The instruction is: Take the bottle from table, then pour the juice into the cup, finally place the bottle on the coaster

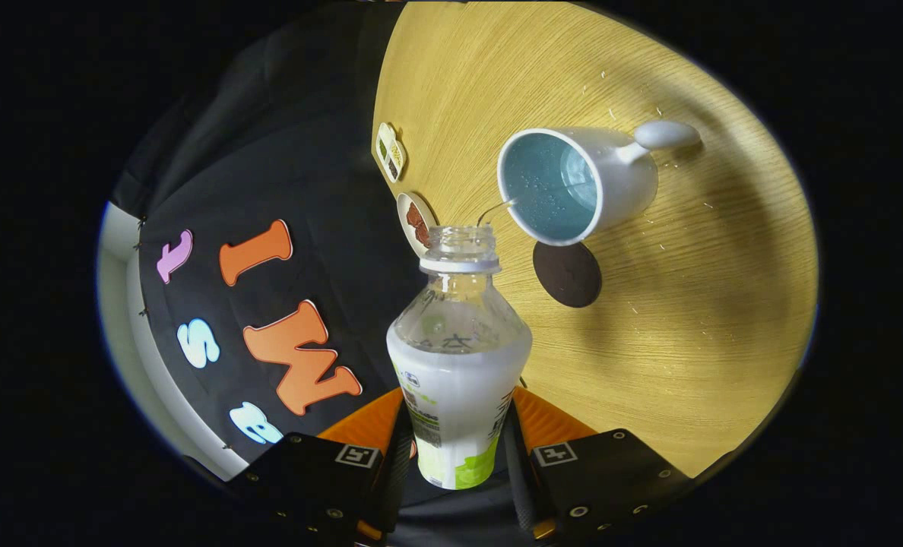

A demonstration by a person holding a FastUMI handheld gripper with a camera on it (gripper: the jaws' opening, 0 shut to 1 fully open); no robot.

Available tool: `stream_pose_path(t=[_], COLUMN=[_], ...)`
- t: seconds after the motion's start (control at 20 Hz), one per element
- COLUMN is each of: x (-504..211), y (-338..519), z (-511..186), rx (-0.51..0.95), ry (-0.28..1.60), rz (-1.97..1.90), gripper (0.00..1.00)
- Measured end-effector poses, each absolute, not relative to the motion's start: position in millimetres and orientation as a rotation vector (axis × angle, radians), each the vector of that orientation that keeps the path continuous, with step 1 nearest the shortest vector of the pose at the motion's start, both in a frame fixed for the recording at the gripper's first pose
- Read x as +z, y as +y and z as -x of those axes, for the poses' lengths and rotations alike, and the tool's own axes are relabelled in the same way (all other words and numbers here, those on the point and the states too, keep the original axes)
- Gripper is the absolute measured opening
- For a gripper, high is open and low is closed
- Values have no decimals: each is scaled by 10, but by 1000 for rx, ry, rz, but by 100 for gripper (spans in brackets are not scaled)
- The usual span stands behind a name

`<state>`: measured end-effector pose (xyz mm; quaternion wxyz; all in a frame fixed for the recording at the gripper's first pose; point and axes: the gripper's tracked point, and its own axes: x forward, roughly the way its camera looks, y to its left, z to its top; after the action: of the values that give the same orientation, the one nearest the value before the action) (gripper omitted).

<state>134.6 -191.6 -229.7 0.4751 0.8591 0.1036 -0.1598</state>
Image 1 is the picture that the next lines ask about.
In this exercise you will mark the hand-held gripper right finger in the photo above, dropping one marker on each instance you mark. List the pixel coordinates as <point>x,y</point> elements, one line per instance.
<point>524,479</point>

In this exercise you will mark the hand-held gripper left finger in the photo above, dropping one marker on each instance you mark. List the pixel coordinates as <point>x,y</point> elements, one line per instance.
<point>394,471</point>

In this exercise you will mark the clear plastic juice bottle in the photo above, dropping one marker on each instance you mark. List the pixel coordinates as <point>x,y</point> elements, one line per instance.
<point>459,380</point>

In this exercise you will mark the dark round coaster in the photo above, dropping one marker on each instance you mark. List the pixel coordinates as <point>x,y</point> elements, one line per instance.
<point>567,275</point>

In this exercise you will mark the white cup with blue inside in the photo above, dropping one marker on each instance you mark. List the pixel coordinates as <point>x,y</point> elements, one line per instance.
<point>626,175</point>

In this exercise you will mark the wooden table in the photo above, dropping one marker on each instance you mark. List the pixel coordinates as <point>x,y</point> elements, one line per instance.
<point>687,342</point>

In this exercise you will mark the round plate with red food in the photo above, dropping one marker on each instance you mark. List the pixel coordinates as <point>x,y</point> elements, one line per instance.
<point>413,216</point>

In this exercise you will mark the white divided dish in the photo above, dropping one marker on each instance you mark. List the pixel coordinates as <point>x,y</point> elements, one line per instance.
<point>391,152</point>

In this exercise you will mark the black backdrop cloth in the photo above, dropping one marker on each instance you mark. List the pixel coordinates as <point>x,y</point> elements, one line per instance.
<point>284,152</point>

